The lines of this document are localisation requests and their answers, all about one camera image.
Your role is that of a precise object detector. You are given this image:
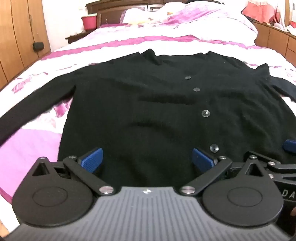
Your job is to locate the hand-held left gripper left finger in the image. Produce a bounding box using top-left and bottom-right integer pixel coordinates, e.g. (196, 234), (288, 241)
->
(31, 148), (115, 195)

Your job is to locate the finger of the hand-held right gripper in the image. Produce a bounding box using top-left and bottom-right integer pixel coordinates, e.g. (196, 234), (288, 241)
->
(243, 151), (296, 173)
(282, 139), (296, 153)

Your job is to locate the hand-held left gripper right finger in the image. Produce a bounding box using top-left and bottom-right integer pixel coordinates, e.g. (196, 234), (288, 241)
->
(179, 148), (266, 195)

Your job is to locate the black button cardigan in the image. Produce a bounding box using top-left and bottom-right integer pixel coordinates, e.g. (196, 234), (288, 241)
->
(0, 48), (296, 187)

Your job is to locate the wooden dresser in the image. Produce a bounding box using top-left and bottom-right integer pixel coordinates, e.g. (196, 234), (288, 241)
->
(251, 20), (296, 67)

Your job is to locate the floral purple bed quilt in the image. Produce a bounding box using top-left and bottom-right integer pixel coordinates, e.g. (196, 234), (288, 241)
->
(0, 22), (296, 209)

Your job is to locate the dark wooden nightstand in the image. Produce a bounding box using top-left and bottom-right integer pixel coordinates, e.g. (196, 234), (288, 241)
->
(65, 31), (89, 44)

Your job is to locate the red cloth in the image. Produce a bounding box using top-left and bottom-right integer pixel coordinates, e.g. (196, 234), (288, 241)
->
(242, 1), (281, 24)

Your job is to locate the red plastic bucket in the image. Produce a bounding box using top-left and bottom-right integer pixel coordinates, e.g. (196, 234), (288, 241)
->
(81, 13), (97, 30)

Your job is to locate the purple white folded duvet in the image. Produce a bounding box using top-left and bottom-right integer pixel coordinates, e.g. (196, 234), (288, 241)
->
(126, 1), (258, 44)

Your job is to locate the wooden wardrobe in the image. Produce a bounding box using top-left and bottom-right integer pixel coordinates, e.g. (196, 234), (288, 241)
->
(0, 0), (52, 91)

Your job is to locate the dark wooden headboard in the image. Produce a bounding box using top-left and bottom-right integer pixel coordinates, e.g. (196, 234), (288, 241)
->
(87, 0), (220, 25)

